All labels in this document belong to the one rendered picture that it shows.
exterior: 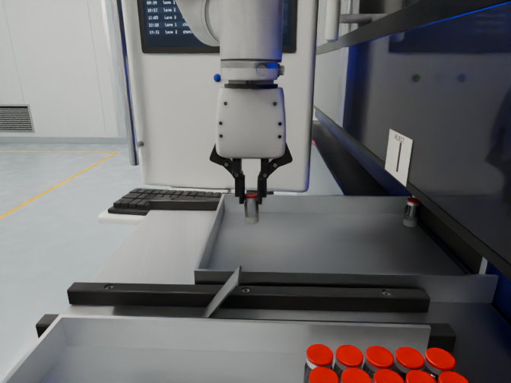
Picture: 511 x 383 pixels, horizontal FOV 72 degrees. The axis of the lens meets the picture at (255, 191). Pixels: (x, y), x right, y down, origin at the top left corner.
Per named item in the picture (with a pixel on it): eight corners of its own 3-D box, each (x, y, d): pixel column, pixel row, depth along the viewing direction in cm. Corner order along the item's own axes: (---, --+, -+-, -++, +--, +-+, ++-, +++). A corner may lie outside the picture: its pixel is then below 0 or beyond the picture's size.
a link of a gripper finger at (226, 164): (245, 156, 54) (245, 197, 56) (223, 156, 54) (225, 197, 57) (243, 162, 51) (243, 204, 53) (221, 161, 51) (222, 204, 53)
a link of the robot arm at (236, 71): (284, 61, 52) (283, 83, 53) (223, 61, 52) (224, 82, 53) (286, 60, 44) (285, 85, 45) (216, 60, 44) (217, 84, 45)
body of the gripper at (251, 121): (287, 77, 52) (284, 150, 56) (217, 76, 53) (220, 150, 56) (289, 77, 45) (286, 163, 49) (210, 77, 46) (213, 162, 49)
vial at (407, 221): (414, 222, 61) (417, 197, 59) (418, 227, 59) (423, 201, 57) (401, 222, 61) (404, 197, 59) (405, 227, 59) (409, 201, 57)
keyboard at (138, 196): (279, 201, 92) (279, 193, 91) (274, 224, 79) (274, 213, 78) (134, 194, 97) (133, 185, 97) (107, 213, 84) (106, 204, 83)
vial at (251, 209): (258, 219, 57) (258, 194, 56) (258, 224, 55) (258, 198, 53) (245, 219, 57) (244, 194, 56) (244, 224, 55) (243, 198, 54)
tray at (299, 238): (407, 213, 65) (410, 196, 64) (491, 302, 40) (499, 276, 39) (223, 211, 66) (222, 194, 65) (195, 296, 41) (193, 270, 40)
